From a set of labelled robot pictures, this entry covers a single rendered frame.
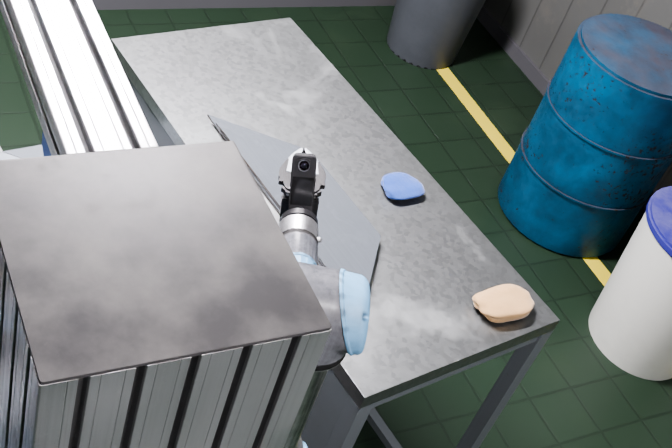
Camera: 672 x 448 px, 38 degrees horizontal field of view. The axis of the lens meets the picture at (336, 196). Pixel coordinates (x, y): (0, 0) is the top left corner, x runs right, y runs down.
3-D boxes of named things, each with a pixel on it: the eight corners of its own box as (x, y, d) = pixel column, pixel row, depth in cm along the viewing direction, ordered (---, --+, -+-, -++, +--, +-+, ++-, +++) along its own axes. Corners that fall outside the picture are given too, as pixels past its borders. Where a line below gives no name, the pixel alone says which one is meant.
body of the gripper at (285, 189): (279, 201, 192) (275, 244, 183) (283, 168, 186) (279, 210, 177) (317, 205, 192) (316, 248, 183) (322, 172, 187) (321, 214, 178)
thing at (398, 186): (392, 207, 252) (395, 199, 250) (371, 182, 257) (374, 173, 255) (427, 198, 258) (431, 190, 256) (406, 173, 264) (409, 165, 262)
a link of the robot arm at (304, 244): (266, 301, 171) (277, 268, 165) (270, 256, 179) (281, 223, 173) (310, 309, 172) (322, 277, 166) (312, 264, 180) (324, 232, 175)
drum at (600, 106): (647, 250, 443) (754, 93, 385) (541, 269, 413) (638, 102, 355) (574, 162, 479) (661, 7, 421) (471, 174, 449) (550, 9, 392)
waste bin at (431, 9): (436, 21, 546) (476, -82, 505) (479, 73, 517) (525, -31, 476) (362, 22, 523) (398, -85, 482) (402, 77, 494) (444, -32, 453)
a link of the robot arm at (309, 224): (278, 225, 174) (324, 230, 174) (279, 208, 177) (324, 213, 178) (274, 255, 179) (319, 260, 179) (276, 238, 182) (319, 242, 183)
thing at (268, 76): (109, 50, 276) (111, 38, 273) (287, 28, 309) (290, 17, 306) (359, 409, 207) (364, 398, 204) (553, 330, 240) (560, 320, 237)
